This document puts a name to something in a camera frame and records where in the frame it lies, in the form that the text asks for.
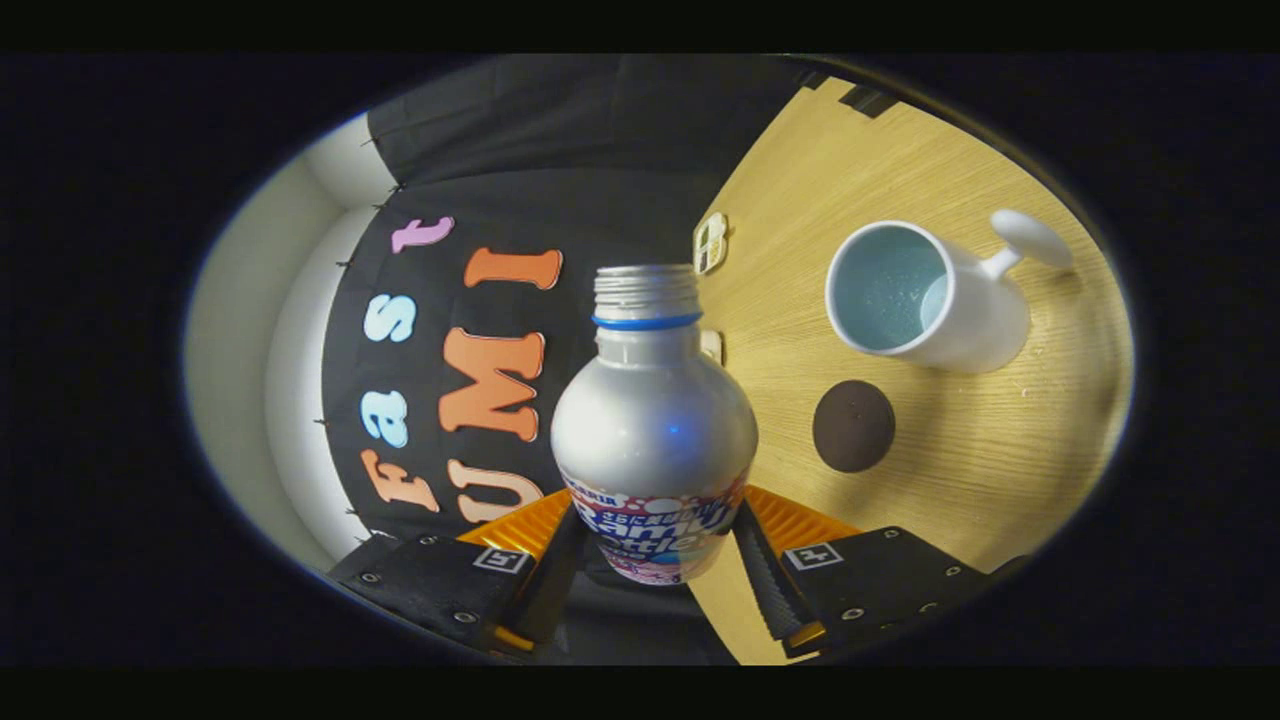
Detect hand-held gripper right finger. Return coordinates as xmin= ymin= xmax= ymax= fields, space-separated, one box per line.
xmin=733 ymin=485 xmax=1031 ymax=661

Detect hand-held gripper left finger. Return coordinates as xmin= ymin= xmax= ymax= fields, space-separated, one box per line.
xmin=328 ymin=488 xmax=589 ymax=661

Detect dark brown round coaster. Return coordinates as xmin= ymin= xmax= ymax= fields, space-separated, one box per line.
xmin=812 ymin=380 xmax=897 ymax=474

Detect silver juice bottle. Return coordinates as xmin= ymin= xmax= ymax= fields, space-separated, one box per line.
xmin=550 ymin=264 xmax=759 ymax=586

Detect white cup with blue inside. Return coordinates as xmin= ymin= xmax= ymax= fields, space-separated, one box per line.
xmin=825 ymin=209 xmax=1075 ymax=375

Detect wooden table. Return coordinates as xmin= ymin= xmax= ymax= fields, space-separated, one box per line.
xmin=688 ymin=78 xmax=1136 ymax=666

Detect white divided snack tray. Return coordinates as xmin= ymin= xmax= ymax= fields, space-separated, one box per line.
xmin=693 ymin=211 xmax=729 ymax=276

